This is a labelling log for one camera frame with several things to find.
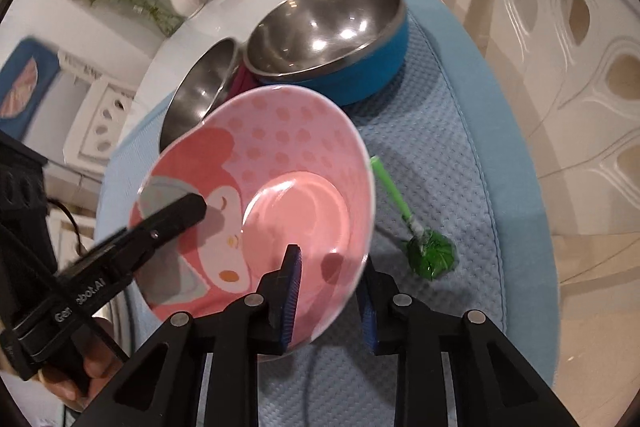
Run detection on chair with blue cover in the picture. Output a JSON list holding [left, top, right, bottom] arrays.
[[0, 37, 62, 138]]

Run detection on steel bowl with magenta outside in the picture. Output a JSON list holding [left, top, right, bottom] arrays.
[[159, 38, 256, 152]]

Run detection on steel bowl with blue outside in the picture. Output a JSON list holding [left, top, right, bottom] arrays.
[[243, 0, 411, 105]]

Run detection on large white carved chair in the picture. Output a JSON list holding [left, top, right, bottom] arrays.
[[470, 0, 640, 293]]

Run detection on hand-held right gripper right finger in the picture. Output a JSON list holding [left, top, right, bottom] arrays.
[[356, 257, 571, 427]]

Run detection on blue textured table mat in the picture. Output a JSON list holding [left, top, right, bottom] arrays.
[[95, 0, 560, 427]]

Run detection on pink cartoon print bowl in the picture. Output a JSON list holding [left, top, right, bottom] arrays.
[[127, 86, 377, 358]]

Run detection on person's left hand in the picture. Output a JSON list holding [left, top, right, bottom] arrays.
[[37, 316, 131, 413]]

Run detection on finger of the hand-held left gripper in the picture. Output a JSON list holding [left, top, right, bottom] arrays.
[[59, 193, 208, 294]]

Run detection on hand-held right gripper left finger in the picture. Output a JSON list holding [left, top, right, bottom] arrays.
[[72, 244, 304, 427]]

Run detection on green wrapped lollipop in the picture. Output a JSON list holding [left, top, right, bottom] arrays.
[[369, 156, 458, 280]]

